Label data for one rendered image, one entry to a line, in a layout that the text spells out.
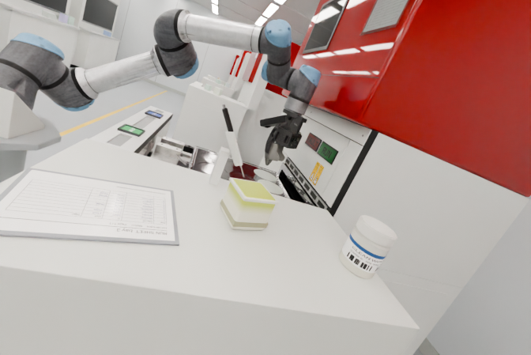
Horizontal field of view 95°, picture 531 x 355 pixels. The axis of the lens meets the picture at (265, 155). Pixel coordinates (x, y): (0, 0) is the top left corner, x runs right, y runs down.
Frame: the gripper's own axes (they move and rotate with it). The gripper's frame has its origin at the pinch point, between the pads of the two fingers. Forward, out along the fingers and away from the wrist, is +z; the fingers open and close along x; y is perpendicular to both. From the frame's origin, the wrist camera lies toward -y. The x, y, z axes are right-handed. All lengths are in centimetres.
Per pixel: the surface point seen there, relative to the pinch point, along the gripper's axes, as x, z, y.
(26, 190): -66, 0, 8
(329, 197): -4.5, -2.3, 27.4
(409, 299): 30, 25, 61
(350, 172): -5.6, -11.7, 29.6
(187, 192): -43.1, 0.8, 12.0
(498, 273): 126, 22, 104
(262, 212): -38.3, -3.4, 26.6
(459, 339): 123, 70, 107
